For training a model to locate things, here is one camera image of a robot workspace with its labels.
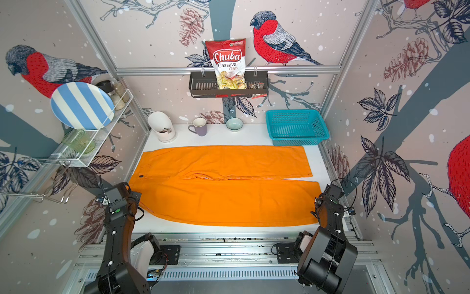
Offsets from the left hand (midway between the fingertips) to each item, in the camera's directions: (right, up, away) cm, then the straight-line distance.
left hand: (135, 189), depth 83 cm
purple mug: (+23, +33, +31) cm, 51 cm away
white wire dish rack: (-9, +15, -15) cm, 24 cm away
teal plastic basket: (+87, +32, +40) cm, 101 cm away
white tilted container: (0, +34, +27) cm, 43 cm away
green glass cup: (-14, +23, -13) cm, 30 cm away
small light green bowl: (+45, +34, +36) cm, 67 cm away
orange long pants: (+13, 0, +12) cm, 18 cm away
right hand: (+88, -10, +3) cm, 89 cm away
